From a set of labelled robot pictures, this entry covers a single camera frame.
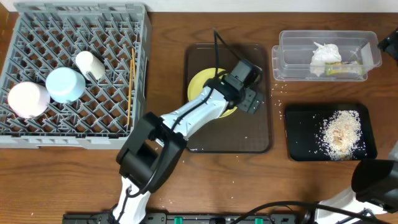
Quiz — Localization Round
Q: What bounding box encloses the dark brown serving tray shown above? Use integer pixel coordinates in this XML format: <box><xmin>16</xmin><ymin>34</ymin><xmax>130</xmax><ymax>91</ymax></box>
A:
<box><xmin>184</xmin><ymin>44</ymin><xmax>273</xmax><ymax>153</ymax></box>

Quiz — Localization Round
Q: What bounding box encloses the yellow plate with crumbs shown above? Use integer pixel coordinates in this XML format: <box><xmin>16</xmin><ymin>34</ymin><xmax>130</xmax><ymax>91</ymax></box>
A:
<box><xmin>187</xmin><ymin>67</ymin><xmax>238</xmax><ymax>118</ymax></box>

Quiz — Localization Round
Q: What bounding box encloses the green snack wrapper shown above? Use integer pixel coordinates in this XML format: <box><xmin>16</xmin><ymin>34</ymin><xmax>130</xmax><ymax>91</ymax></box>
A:
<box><xmin>325</xmin><ymin>61</ymin><xmax>364</xmax><ymax>77</ymax></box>

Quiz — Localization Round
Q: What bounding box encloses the white tissue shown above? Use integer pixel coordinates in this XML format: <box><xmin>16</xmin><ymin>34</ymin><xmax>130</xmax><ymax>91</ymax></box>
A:
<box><xmin>310</xmin><ymin>42</ymin><xmax>341</xmax><ymax>77</ymax></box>

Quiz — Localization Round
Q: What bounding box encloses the cream plastic cup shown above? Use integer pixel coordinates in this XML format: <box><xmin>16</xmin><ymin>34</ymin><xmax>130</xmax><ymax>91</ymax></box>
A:
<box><xmin>75</xmin><ymin>51</ymin><xmax>106</xmax><ymax>80</ymax></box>

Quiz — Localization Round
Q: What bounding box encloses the light blue bowl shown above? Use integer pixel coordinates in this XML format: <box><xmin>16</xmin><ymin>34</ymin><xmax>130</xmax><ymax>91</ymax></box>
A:
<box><xmin>45</xmin><ymin>67</ymin><xmax>86</xmax><ymax>103</ymax></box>

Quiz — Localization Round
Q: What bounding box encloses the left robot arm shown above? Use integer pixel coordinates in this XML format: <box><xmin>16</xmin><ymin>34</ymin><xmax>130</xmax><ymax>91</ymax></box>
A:
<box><xmin>109</xmin><ymin>72</ymin><xmax>262</xmax><ymax>223</ymax></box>

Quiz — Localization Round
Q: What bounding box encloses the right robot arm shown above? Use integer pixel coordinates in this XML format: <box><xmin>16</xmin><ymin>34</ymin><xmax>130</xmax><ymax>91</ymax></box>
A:
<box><xmin>308</xmin><ymin>29</ymin><xmax>397</xmax><ymax>223</ymax></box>

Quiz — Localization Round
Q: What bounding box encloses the clear plastic bin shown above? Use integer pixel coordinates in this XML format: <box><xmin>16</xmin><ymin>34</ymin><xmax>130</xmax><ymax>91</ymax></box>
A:
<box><xmin>272</xmin><ymin>30</ymin><xmax>382</xmax><ymax>82</ymax></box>

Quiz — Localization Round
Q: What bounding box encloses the black tray bin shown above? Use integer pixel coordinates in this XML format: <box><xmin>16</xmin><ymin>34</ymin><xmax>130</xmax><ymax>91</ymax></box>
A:
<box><xmin>284</xmin><ymin>103</ymin><xmax>377</xmax><ymax>162</ymax></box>

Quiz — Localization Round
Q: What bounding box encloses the pile of rice scraps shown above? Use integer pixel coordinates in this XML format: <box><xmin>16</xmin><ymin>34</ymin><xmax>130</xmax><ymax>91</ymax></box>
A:
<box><xmin>315</xmin><ymin>110</ymin><xmax>367</xmax><ymax>161</ymax></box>

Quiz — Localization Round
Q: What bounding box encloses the grey plastic dish rack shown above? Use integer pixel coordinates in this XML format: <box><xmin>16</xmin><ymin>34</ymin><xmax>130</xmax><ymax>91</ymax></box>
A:
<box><xmin>1</xmin><ymin>2</ymin><xmax>152</xmax><ymax>149</ymax></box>

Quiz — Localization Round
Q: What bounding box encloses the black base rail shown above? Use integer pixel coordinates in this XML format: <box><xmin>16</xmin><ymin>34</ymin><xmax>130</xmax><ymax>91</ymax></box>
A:
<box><xmin>62</xmin><ymin>213</ymin><xmax>299</xmax><ymax>224</ymax></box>

